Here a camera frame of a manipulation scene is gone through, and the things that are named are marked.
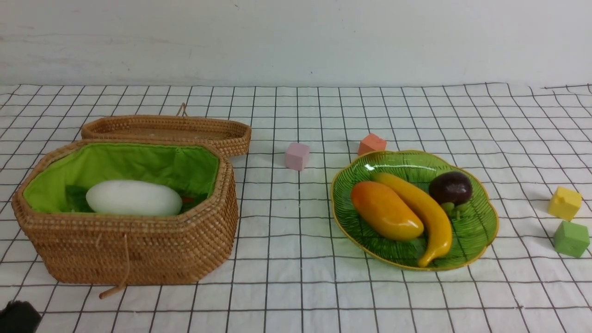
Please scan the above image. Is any yellow foam cube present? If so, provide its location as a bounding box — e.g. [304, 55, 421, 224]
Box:
[547, 187, 583, 221]

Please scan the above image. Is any dark purple mangosteen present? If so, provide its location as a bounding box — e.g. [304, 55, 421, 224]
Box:
[428, 171, 473, 219]

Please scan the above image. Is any green leaf-shaped glass plate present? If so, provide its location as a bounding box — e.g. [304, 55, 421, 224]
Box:
[331, 150, 499, 271]

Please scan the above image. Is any orange foam cube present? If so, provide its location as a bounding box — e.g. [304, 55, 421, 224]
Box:
[357, 133, 387, 156]

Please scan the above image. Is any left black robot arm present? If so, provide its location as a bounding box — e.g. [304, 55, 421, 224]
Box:
[0, 301, 42, 333]

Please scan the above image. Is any woven rattan basket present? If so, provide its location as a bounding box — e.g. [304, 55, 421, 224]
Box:
[12, 139, 239, 298]

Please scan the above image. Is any yellow banana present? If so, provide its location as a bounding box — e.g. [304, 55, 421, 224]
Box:
[370, 172, 452, 268]

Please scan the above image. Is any woven rattan basket lid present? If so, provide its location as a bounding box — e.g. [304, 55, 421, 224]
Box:
[81, 103, 252, 157]

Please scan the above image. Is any green foam cube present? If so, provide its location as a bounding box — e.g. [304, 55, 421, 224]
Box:
[553, 221, 591, 259]

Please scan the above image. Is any orange yellow mango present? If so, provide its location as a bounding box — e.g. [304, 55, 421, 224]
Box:
[350, 181, 424, 241]

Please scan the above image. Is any white radish with leaves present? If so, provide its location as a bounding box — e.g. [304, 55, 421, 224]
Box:
[65, 179, 208, 216]

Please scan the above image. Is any pink foam cube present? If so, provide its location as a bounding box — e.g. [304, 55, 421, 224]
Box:
[284, 142, 310, 171]

